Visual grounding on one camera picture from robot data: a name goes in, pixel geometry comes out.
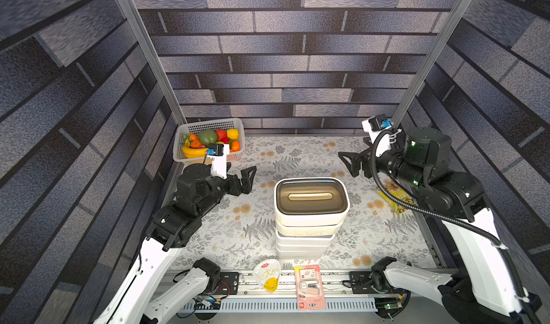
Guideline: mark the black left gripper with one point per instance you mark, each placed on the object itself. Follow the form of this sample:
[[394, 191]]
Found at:
[[236, 189]]

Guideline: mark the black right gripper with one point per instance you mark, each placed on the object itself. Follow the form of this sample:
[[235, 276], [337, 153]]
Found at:
[[366, 163]]

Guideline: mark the dark lid cream tissue box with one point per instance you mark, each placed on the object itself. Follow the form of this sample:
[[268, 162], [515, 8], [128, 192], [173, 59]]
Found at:
[[310, 202], [314, 231]]

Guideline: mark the grey lid tissue box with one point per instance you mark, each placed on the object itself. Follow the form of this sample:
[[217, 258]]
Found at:
[[299, 255], [304, 241], [301, 250]]

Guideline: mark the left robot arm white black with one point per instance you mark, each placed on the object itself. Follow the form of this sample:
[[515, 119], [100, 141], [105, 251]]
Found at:
[[198, 191]]

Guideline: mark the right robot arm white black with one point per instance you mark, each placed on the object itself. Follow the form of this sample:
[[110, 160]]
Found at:
[[418, 178]]

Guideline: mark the orange toy fruit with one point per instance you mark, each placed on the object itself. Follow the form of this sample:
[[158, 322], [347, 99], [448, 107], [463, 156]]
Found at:
[[235, 146]]

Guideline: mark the yellow toy pepper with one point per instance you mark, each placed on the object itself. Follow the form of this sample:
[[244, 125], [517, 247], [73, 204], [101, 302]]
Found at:
[[232, 134]]

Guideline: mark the green snack bag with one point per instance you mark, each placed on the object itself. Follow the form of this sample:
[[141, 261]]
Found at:
[[398, 193]]

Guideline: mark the red toy fruit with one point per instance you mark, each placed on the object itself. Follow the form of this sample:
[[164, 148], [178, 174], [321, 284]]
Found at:
[[222, 136]]

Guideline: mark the yellow toy banana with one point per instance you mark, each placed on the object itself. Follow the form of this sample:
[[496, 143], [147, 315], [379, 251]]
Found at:
[[191, 153]]

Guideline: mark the white plastic basket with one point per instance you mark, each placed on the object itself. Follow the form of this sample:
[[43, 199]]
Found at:
[[184, 130]]

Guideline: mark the white yellow snack pouch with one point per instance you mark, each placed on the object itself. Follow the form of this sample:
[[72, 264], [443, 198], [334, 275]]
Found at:
[[267, 274]]

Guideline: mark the pink stapler blister pack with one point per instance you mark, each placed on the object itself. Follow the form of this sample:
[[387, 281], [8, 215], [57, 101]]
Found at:
[[309, 288]]

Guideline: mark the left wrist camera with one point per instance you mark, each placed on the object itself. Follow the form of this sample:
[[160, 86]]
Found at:
[[218, 154]]

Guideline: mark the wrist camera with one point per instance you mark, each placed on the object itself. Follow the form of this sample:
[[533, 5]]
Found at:
[[218, 154], [374, 126]]

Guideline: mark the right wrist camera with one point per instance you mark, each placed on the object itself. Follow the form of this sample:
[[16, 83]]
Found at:
[[374, 126]]

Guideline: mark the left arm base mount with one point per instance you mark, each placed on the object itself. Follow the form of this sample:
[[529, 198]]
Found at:
[[228, 285]]

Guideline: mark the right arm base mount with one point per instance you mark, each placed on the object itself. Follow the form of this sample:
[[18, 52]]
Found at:
[[360, 282]]

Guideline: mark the aluminium front rail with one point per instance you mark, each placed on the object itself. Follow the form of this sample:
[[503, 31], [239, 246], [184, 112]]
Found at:
[[247, 286]]

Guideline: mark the white slotted cable duct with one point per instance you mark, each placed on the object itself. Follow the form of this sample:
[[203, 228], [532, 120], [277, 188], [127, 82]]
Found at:
[[282, 305]]

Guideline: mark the right aluminium frame post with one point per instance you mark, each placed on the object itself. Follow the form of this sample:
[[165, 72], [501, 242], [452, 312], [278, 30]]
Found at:
[[431, 57]]

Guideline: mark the aluminium frame post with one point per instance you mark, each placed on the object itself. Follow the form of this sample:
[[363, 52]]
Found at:
[[140, 32], [431, 57]]

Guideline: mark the left aluminium frame post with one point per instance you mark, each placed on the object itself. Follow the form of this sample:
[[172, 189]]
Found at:
[[140, 32]]

